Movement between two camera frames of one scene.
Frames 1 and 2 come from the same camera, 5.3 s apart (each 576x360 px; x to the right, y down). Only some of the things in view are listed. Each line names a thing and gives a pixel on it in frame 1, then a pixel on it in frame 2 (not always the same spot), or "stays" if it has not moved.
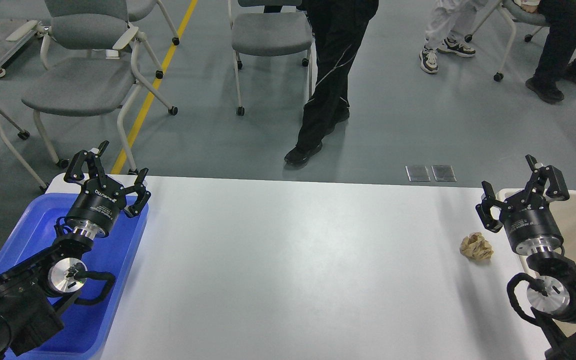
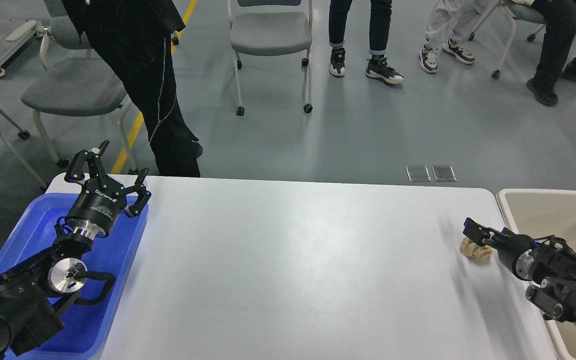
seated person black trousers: x=567 y=18 stays
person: x=338 y=27 to x=136 y=37
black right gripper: x=530 y=224 to x=510 y=247
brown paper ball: x=475 y=246 stays
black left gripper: x=94 y=211 stays
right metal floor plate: x=443 y=173 stays
